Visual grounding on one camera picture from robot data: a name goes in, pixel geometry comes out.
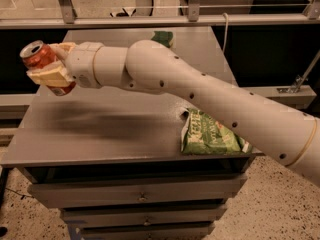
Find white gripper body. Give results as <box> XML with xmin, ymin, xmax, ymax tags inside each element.
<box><xmin>65</xmin><ymin>42</ymin><xmax>103</xmax><ymax>89</ymax></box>

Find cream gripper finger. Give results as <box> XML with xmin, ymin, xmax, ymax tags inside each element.
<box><xmin>50</xmin><ymin>42</ymin><xmax>76</xmax><ymax>60</ymax></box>
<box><xmin>27</xmin><ymin>62</ymin><xmax>73</xmax><ymax>87</ymax></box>

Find red coke can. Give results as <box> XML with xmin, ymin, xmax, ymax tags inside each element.
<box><xmin>20</xmin><ymin>40</ymin><xmax>76</xmax><ymax>96</ymax></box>

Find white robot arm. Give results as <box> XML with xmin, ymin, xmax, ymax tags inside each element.
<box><xmin>20</xmin><ymin>40</ymin><xmax>320</xmax><ymax>186</ymax></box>

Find green yellow sponge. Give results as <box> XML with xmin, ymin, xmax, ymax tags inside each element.
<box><xmin>151</xmin><ymin>31</ymin><xmax>174</xmax><ymax>48</ymax></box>

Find grey drawer cabinet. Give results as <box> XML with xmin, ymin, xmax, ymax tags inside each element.
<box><xmin>0</xmin><ymin>26</ymin><xmax>264</xmax><ymax>240</ymax></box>

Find green chip bag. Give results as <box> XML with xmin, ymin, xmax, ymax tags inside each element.
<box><xmin>181</xmin><ymin>108</ymin><xmax>253</xmax><ymax>155</ymax></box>

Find middle grey drawer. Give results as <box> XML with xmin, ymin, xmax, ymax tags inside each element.
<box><xmin>62</xmin><ymin>203</ymin><xmax>226</xmax><ymax>228</ymax></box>

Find grey drawer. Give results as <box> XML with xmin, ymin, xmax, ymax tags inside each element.
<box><xmin>62</xmin><ymin>203</ymin><xmax>226</xmax><ymax>228</ymax></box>
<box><xmin>81</xmin><ymin>222</ymin><xmax>214</xmax><ymax>240</ymax></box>
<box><xmin>28</xmin><ymin>174</ymin><xmax>247</xmax><ymax>208</ymax></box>

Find top grey drawer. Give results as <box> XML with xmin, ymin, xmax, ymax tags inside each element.
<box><xmin>28</xmin><ymin>174</ymin><xmax>247</xmax><ymax>208</ymax></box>

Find bottom grey drawer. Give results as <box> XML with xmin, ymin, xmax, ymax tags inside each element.
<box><xmin>81</xmin><ymin>222</ymin><xmax>214</xmax><ymax>240</ymax></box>

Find grey metal railing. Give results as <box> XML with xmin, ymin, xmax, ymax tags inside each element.
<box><xmin>0</xmin><ymin>0</ymin><xmax>320</xmax><ymax>29</ymax></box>

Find black floor cable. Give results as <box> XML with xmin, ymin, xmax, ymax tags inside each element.
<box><xmin>3</xmin><ymin>187</ymin><xmax>34</xmax><ymax>200</ymax></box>

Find white hanging cable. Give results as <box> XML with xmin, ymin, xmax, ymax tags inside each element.
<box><xmin>221</xmin><ymin>12</ymin><xmax>230</xmax><ymax>54</ymax></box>

